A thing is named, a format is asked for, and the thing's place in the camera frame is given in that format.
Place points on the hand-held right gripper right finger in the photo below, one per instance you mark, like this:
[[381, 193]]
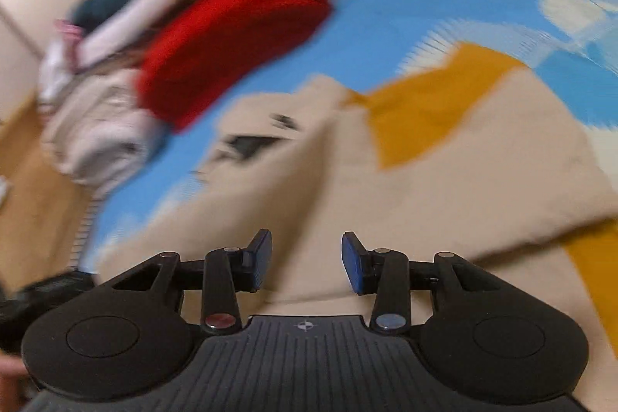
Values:
[[352, 265]]

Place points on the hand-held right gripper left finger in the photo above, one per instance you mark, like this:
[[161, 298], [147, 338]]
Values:
[[261, 261]]

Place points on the beige and yellow garment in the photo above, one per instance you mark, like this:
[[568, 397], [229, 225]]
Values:
[[396, 161]]

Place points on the folded red cloth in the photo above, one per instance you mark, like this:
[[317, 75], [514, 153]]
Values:
[[227, 45]]

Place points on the blue and white printed bedsheet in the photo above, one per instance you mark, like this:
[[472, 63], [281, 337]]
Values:
[[483, 1]]

